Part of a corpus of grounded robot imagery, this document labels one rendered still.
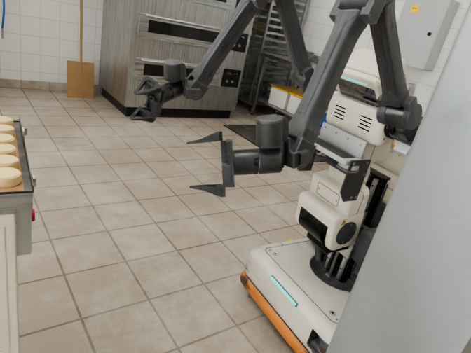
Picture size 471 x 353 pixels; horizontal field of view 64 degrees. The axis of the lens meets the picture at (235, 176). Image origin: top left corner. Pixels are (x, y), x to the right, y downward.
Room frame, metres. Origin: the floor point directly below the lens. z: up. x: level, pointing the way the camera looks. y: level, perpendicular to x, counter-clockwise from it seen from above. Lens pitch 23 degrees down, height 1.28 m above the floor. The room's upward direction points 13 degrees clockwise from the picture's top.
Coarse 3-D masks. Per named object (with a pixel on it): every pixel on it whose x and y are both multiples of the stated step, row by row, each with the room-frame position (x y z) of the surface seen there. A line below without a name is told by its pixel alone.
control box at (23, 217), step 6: (18, 210) 0.66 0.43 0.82; (24, 210) 0.66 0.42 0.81; (30, 210) 0.67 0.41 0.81; (18, 216) 0.66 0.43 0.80; (24, 216) 0.66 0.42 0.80; (30, 216) 0.67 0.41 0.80; (18, 222) 0.66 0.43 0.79; (24, 222) 0.66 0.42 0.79; (30, 222) 0.67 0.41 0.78; (18, 228) 0.66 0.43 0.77; (24, 228) 0.66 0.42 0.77; (30, 228) 0.67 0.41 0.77; (18, 234) 0.66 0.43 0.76; (24, 234) 0.66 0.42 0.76; (30, 234) 0.67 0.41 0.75; (18, 240) 0.66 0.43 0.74; (24, 240) 0.66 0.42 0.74; (30, 240) 0.67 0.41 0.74; (18, 246) 0.66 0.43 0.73; (24, 246) 0.66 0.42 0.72; (30, 246) 0.67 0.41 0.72; (18, 252) 0.66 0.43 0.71; (24, 252) 0.66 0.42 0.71; (30, 252) 0.67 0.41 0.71
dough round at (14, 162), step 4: (0, 156) 0.67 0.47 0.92; (4, 156) 0.67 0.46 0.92; (8, 156) 0.68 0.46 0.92; (12, 156) 0.68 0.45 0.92; (0, 160) 0.65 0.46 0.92; (4, 160) 0.66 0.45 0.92; (8, 160) 0.66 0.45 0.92; (12, 160) 0.66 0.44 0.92; (16, 160) 0.67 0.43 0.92; (0, 164) 0.64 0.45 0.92; (4, 164) 0.64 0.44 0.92; (8, 164) 0.65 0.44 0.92; (12, 164) 0.65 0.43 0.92; (16, 164) 0.66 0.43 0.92; (16, 168) 0.66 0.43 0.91
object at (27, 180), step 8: (16, 120) 0.92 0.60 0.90; (16, 128) 0.88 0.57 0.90; (16, 136) 0.83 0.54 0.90; (24, 144) 0.78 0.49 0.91; (24, 152) 0.76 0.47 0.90; (24, 160) 0.72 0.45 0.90; (24, 168) 0.68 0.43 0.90; (24, 176) 0.65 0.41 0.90; (24, 184) 0.62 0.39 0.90; (32, 184) 0.61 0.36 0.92; (0, 192) 0.57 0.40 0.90; (8, 192) 0.58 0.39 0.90; (16, 192) 0.59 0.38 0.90; (24, 192) 0.59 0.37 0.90; (32, 192) 0.60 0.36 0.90
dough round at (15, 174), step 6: (0, 168) 0.62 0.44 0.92; (6, 168) 0.63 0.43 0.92; (12, 168) 0.63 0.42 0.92; (0, 174) 0.60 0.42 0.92; (6, 174) 0.61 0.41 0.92; (12, 174) 0.61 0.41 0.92; (18, 174) 0.62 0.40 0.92; (0, 180) 0.59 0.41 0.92; (6, 180) 0.59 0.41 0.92; (12, 180) 0.60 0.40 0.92; (18, 180) 0.61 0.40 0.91; (0, 186) 0.59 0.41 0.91; (6, 186) 0.59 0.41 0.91
